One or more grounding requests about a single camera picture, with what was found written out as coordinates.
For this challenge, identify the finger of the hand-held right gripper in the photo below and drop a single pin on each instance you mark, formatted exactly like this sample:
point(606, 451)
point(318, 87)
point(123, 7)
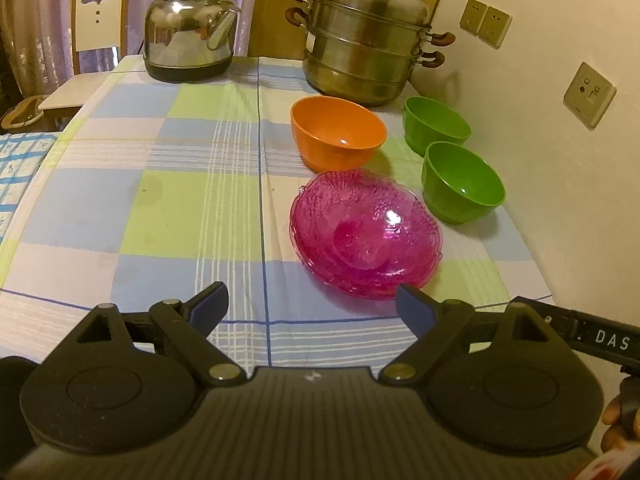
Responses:
point(555, 317)

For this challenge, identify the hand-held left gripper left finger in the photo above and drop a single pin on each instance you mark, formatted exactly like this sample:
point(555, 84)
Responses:
point(207, 306)

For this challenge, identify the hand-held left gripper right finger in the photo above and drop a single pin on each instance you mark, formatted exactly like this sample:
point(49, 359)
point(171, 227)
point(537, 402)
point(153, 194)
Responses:
point(417, 310)

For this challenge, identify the green plastic bowl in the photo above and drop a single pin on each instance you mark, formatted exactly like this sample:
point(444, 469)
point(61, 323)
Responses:
point(435, 122)
point(462, 180)

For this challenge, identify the orange plastic bowl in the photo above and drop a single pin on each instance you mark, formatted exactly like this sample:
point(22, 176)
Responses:
point(340, 127)

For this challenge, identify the person's right hand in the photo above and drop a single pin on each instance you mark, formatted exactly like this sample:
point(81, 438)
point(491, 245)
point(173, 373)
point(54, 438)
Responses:
point(612, 430)

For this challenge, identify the checked tablecloth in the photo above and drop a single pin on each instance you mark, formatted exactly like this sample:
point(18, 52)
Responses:
point(175, 210)

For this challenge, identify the red white printed clothing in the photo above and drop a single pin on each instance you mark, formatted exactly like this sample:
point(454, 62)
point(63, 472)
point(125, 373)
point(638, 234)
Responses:
point(612, 466)

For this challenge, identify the dark object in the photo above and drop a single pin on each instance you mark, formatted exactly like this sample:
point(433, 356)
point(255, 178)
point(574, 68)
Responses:
point(12, 400)

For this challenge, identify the blue white checked cloth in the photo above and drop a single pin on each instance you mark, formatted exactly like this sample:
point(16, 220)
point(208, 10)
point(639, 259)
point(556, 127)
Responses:
point(20, 170)

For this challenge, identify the beige slipper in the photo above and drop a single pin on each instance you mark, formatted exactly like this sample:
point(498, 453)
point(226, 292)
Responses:
point(22, 112)

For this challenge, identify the stainless steel steamer pot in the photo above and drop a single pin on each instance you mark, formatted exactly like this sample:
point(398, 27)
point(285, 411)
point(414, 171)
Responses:
point(360, 45)

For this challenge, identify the stainless steel kettle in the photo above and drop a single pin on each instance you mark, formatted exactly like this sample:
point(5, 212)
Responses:
point(190, 30)

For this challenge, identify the white wooden chair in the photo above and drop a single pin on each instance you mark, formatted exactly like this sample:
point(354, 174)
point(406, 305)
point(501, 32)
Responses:
point(97, 15)

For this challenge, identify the large beige wall socket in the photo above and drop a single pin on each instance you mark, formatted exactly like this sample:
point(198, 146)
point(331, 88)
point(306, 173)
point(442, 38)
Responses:
point(589, 94)

